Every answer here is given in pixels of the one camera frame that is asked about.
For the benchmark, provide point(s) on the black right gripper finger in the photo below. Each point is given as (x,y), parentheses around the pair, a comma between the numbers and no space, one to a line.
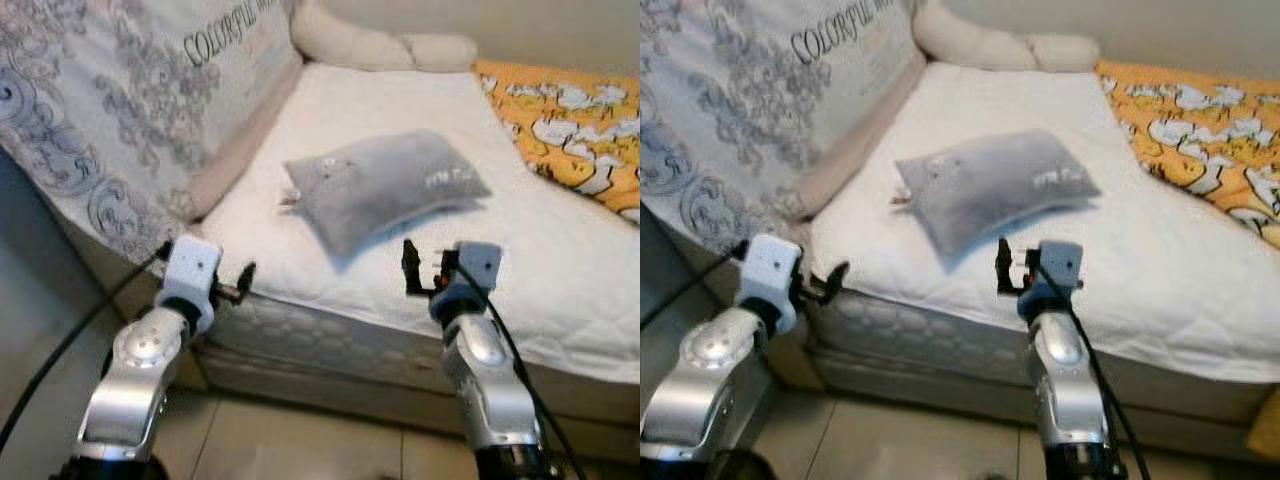
(1004,265)
(411,265)

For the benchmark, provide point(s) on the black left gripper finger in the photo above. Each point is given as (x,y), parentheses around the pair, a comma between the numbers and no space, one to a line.
(246,278)
(838,277)

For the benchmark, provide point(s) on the small grey pillow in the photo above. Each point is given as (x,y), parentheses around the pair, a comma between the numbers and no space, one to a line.
(1000,185)
(390,185)

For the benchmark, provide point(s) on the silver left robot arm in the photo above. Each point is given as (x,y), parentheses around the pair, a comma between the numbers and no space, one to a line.
(130,390)
(710,390)

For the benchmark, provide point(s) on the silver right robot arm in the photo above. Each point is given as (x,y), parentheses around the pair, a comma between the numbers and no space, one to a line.
(490,390)
(1065,390)

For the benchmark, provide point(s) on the beige bed base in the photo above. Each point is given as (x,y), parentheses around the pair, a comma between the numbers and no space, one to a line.
(300,385)
(930,385)

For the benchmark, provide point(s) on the white quilted mattress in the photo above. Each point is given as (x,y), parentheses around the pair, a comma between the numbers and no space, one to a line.
(560,250)
(1180,260)

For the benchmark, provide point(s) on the white grey patterned quilt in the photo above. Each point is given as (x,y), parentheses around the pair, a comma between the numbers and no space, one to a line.
(730,90)
(100,90)

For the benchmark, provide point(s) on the long beige bolster pillow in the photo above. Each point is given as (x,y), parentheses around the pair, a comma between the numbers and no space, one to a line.
(970,45)
(350,45)

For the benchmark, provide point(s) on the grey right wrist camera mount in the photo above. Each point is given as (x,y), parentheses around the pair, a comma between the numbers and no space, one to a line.
(1062,262)
(478,265)

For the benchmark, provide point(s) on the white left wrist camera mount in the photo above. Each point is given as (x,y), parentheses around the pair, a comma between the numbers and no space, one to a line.
(190,265)
(772,268)

